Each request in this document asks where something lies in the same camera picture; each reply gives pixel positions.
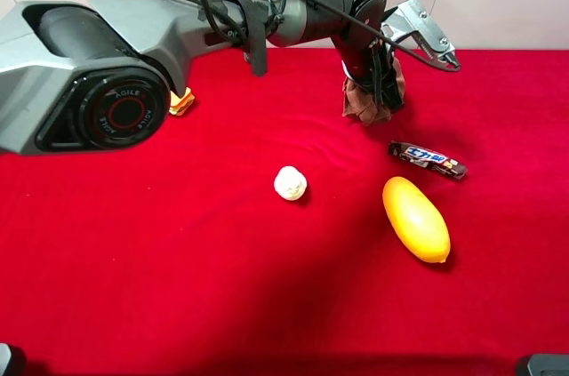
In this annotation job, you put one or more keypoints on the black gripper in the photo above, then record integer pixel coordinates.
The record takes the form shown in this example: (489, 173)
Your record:
(372, 68)

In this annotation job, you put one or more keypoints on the brown cloth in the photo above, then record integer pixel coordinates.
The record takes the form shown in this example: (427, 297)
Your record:
(362, 105)

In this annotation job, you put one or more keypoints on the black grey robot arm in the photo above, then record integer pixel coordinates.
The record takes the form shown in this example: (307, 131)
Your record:
(100, 77)

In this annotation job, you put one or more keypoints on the dark chocolate bar wrapper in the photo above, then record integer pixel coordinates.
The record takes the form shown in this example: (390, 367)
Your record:
(428, 159)

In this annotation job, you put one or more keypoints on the white toy garlic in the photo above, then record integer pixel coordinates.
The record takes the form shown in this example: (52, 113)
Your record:
(290, 183)

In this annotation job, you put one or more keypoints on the yellow toy mango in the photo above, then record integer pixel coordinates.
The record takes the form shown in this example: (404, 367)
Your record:
(419, 225)

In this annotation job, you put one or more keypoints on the toy sandwich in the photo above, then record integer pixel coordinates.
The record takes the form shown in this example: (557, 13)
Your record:
(179, 105)

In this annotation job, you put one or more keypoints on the red velvet tablecloth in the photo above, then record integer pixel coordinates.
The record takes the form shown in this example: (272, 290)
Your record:
(178, 257)

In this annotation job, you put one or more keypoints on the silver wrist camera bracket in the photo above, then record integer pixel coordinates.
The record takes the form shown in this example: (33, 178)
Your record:
(410, 20)

